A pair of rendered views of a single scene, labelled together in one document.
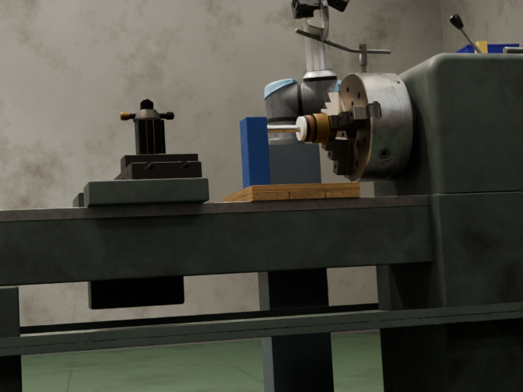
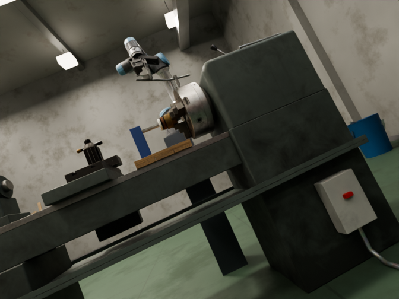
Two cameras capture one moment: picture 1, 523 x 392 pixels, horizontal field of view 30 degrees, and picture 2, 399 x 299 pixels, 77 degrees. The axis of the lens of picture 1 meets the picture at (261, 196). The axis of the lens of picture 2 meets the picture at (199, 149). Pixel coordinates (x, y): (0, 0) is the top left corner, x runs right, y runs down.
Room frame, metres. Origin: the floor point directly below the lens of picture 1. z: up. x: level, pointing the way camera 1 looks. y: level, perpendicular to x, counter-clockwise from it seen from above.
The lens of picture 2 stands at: (1.35, -0.42, 0.68)
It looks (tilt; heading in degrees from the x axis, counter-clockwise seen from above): 7 degrees up; 6
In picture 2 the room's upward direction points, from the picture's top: 24 degrees counter-clockwise
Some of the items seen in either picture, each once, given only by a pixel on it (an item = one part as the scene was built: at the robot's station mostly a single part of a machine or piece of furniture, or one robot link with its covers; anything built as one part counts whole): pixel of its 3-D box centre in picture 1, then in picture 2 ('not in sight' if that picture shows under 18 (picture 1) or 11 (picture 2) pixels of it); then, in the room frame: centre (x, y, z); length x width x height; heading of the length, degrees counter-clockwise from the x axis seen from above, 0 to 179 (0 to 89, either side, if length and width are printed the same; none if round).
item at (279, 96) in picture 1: (283, 99); (168, 117); (3.33, -0.09, 1.27); 0.13 x 0.12 x 0.14; 83
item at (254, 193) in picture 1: (287, 197); (164, 158); (2.74, -0.07, 0.89); 0.36 x 0.30 x 0.04; 15
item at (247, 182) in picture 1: (254, 158); (142, 146); (2.72, 0.01, 1.00); 0.08 x 0.06 x 0.23; 15
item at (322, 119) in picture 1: (318, 128); (168, 121); (2.77, -0.17, 1.08); 0.09 x 0.09 x 0.09; 15
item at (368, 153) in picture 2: not in sight; (367, 135); (5.30, -2.35, 0.29); 0.50 x 0.46 x 0.58; 10
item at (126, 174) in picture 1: (153, 180); (97, 175); (2.66, 0.29, 0.95); 0.43 x 0.18 x 0.04; 15
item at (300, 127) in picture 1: (282, 128); (151, 128); (2.74, -0.07, 1.08); 0.13 x 0.07 x 0.07; 105
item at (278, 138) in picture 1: (283, 134); (173, 130); (3.33, -0.09, 1.15); 0.15 x 0.15 x 0.10
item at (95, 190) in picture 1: (135, 200); (93, 187); (2.66, 0.34, 0.90); 0.53 x 0.30 x 0.06; 15
